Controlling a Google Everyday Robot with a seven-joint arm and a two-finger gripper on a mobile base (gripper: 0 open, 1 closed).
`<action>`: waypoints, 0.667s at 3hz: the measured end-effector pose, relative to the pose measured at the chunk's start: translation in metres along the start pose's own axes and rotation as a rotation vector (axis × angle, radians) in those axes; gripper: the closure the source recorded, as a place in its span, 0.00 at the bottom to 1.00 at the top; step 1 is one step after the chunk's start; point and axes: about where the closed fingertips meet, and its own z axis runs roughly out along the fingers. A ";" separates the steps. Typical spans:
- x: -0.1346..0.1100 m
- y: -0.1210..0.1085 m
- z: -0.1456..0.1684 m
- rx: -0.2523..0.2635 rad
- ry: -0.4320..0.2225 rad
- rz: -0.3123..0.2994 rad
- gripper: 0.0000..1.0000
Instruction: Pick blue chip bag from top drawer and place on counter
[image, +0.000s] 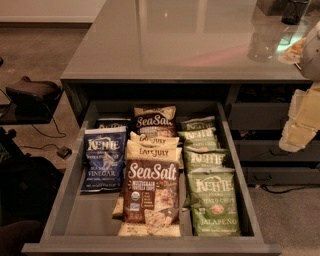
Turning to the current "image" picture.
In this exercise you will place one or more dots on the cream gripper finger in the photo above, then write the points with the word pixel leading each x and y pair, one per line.
pixel 304 119

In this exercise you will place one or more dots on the blue Kettle chip bag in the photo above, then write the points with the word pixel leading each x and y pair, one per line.
pixel 104 152

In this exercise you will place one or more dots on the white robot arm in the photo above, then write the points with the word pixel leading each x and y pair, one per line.
pixel 309 65

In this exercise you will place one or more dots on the back green Kettle chip bag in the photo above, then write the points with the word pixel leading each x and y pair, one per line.
pixel 198 123

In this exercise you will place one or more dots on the green kettle chip bag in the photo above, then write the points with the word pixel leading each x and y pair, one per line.
pixel 204 139
pixel 194 160
pixel 198 123

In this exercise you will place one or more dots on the front green jalapeno chip bag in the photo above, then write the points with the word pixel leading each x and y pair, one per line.
pixel 213 202

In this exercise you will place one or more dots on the back brown SeaSalt chip bag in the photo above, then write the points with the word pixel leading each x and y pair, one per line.
pixel 155 120

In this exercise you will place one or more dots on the brown seasalt chip bag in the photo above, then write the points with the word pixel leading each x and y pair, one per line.
pixel 155 120
pixel 151 199

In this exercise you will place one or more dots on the front brown SeaSalt chip bag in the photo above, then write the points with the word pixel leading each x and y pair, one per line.
pixel 151 199

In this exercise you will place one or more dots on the rear Late July chip bag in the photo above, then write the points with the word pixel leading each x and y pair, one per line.
pixel 154 141

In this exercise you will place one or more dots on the late july chip bag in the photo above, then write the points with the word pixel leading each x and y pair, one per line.
pixel 154 141
pixel 165 153

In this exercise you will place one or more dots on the middle Late July chip bag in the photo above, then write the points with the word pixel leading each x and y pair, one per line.
pixel 165 153

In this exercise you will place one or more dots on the open grey top drawer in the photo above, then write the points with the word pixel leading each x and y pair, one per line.
pixel 82 224

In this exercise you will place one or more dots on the dark closed side drawers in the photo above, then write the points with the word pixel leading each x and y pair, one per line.
pixel 256 115

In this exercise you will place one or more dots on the black mesh cup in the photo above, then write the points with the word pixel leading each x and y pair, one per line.
pixel 294 11

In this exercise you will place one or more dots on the small black power adapter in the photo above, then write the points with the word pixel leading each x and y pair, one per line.
pixel 64 152

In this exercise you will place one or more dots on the black device on stand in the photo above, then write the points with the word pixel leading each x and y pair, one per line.
pixel 34 96

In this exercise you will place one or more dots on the dark chair at left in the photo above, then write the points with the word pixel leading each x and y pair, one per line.
pixel 28 187

